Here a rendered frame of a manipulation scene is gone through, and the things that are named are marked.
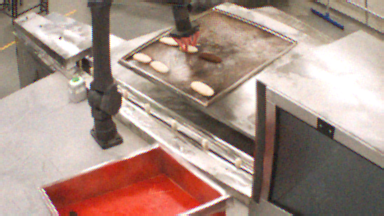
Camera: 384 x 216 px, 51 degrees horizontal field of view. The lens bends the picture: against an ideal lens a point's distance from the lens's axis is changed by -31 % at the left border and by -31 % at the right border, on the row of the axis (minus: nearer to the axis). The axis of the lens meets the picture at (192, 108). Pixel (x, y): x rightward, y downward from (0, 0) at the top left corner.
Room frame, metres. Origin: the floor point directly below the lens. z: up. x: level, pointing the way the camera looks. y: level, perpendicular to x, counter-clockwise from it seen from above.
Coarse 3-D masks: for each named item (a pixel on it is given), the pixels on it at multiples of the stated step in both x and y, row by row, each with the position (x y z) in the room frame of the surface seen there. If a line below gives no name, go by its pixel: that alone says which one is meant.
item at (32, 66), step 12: (60, 24) 2.81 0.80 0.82; (72, 24) 2.74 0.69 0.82; (84, 24) 2.68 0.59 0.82; (84, 36) 2.46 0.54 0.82; (24, 48) 2.69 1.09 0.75; (24, 60) 2.71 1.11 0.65; (36, 60) 2.42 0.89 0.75; (24, 72) 2.75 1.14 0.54; (36, 72) 2.44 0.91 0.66; (48, 72) 2.21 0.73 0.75; (24, 84) 2.80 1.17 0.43
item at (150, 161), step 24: (96, 168) 1.14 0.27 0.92; (120, 168) 1.18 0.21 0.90; (144, 168) 1.22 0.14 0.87; (168, 168) 1.22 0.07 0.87; (192, 168) 1.14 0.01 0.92; (48, 192) 1.03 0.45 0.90; (72, 192) 1.08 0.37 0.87; (96, 192) 1.13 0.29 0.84; (192, 192) 1.12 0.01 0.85; (216, 192) 1.03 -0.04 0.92
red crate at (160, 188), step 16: (160, 176) 1.24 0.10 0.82; (112, 192) 1.16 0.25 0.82; (128, 192) 1.16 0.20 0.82; (144, 192) 1.16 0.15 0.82; (160, 192) 1.16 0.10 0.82; (176, 192) 1.16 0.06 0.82; (64, 208) 1.05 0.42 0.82; (80, 208) 1.06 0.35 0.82; (96, 208) 1.07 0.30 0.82; (112, 208) 1.07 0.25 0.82; (128, 208) 1.08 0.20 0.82; (144, 208) 1.08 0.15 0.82; (160, 208) 1.08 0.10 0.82; (176, 208) 1.08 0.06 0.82; (192, 208) 1.08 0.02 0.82
